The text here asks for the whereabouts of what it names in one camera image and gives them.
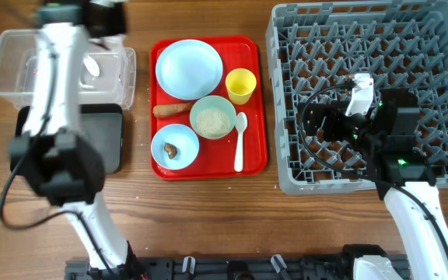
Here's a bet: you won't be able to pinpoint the red serving tray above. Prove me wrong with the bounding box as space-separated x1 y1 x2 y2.
149 36 268 180

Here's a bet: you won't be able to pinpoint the green bowl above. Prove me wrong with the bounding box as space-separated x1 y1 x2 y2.
190 95 236 140

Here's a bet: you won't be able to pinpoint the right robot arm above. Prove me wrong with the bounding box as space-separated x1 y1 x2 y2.
298 89 448 279

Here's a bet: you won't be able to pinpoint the small light blue bowl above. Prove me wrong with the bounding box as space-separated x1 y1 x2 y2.
151 124 200 170

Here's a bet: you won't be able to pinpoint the white rice grains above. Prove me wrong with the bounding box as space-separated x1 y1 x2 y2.
196 107 231 138

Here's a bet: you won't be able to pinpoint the black plastic tray bin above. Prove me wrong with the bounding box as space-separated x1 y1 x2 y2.
9 103 124 175

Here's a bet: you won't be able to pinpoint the white plastic spoon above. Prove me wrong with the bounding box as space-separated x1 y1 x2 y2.
234 112 248 172

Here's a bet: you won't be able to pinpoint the black cable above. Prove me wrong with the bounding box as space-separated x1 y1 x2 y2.
0 54 110 273
297 79 448 280

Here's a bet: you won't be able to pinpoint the large light blue plate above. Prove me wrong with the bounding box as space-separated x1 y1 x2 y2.
155 39 223 100

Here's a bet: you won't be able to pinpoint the clear plastic bin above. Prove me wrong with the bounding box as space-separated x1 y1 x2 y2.
0 30 136 110

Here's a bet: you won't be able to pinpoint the right black cable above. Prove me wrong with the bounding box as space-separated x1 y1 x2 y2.
297 79 448 280

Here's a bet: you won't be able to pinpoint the left black cable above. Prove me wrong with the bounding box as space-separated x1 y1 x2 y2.
0 54 110 273

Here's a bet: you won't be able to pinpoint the orange carrot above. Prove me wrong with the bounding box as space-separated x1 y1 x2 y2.
152 103 194 119

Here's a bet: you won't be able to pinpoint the yellow plastic cup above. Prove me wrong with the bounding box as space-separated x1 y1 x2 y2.
225 68 257 105

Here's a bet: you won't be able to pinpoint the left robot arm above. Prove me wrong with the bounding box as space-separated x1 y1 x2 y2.
0 1 136 279

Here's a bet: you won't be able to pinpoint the white tissue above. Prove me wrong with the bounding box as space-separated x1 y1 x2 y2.
83 54 100 77

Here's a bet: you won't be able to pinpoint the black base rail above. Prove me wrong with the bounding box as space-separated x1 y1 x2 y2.
64 254 410 280

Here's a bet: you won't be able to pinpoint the grey dishwasher rack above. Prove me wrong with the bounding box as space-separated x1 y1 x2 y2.
265 1 448 195

